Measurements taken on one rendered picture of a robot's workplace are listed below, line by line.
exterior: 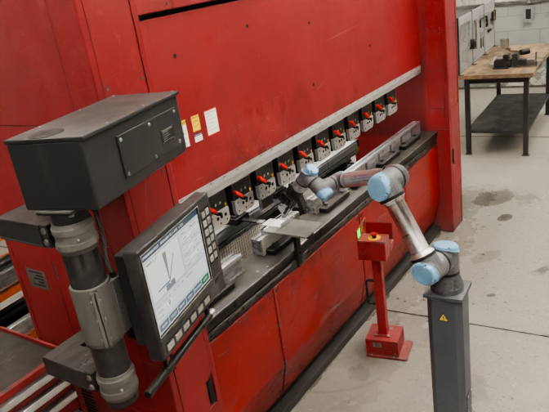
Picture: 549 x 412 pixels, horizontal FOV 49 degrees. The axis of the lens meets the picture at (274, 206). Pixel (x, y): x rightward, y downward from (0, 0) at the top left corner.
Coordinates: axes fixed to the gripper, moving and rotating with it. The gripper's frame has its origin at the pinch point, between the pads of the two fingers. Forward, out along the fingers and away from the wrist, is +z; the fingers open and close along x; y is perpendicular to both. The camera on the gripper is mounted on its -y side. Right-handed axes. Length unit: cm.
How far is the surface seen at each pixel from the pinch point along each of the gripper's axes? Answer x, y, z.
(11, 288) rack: 69, 100, 132
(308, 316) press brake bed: -1, -43, 43
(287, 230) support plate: 6.5, -7.3, 0.1
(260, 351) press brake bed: 44, -38, 38
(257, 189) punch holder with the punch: 11.3, 16.7, -11.0
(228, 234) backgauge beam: 8.9, 18.6, 29.4
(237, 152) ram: 22.5, 31.4, -28.8
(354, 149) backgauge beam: -145, 18, 30
